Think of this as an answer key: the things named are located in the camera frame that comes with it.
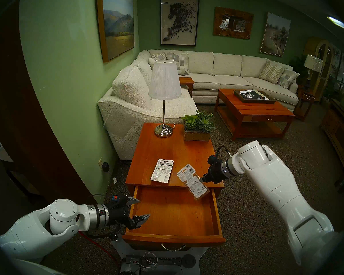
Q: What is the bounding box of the dark green floor plant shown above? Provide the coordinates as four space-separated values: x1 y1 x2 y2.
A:
290 55 308 83

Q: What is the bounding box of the black round disk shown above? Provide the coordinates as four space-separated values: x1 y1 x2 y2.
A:
182 254 196 268

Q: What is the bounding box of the wood framed mirror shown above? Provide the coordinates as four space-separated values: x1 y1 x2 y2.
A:
213 7 254 40

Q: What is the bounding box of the black power cord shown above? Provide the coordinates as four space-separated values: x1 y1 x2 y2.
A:
109 170 129 193

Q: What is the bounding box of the large Command hooks card package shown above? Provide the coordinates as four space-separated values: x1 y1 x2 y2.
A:
150 159 174 183

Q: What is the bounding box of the arched wooden cabinet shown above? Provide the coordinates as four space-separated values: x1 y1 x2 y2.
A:
305 38 334 103

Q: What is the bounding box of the dark wooden tray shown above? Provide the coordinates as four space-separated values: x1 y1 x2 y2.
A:
234 90 276 104

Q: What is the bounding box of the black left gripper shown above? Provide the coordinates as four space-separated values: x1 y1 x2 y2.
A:
108 196 150 230

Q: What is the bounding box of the striped beige throw pillow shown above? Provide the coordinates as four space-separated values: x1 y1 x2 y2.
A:
259 60 286 84

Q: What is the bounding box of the wooden sideboard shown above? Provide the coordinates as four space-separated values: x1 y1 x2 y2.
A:
321 98 344 170

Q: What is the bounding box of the dark cover book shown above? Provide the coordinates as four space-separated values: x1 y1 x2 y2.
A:
239 90 265 100

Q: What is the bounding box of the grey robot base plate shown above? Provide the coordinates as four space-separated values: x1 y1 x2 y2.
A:
111 234 210 275

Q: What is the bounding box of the orange wooden end table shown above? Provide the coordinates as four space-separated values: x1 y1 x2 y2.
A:
126 123 225 192

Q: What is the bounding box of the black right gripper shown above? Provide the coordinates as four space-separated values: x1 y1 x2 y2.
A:
200 162 227 184

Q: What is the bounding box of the mountain landscape painting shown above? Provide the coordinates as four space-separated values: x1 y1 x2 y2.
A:
97 0 135 63

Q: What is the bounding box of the wooden coffee table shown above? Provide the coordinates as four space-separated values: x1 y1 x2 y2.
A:
215 89 296 142

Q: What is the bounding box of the white shade table lamp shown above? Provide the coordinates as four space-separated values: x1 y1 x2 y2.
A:
148 60 182 138

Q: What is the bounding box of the brown wooden door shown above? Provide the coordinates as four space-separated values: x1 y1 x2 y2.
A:
0 0 102 209

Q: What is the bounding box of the white wire coil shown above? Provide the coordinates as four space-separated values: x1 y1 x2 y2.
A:
142 252 158 269

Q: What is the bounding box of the black power strip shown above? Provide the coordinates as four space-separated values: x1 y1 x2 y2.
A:
126 255 182 268

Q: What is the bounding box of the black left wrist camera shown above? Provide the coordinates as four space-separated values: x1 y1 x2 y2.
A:
110 194 129 206

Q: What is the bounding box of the succulent planter box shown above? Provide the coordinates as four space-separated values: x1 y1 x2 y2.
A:
180 111 216 142

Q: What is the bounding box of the ceiling light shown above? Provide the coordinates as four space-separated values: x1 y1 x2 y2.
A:
327 16 344 31

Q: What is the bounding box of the black framed horse picture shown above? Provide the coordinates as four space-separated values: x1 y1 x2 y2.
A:
160 0 200 46

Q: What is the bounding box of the tree landscape painting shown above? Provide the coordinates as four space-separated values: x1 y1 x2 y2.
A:
259 12 291 57

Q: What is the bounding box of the black right camera cable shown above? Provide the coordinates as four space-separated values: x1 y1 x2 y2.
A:
216 146 237 160

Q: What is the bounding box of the small clear Command blister package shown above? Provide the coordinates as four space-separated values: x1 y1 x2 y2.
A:
177 164 210 200

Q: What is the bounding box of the red cable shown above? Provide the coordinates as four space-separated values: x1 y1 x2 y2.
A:
79 231 118 263

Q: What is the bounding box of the cream sectional sofa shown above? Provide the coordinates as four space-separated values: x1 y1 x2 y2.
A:
97 50 300 161

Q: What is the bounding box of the small wooden side table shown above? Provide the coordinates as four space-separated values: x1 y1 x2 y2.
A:
179 77 195 98

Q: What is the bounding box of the wooden drawer with metal handle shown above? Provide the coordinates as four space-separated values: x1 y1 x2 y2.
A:
122 185 226 251

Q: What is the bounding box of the dark red end table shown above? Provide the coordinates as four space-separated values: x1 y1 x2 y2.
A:
293 90 316 121

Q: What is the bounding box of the black braided arm hose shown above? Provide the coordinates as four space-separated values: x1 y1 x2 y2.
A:
86 224 121 239

